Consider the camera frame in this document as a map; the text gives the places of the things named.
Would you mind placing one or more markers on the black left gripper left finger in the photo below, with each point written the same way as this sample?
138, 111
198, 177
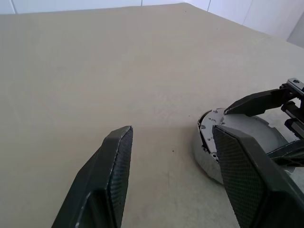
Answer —
102, 178

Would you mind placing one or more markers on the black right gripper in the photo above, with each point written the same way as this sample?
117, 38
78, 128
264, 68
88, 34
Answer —
293, 111

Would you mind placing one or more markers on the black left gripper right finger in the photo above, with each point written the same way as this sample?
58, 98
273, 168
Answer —
251, 180

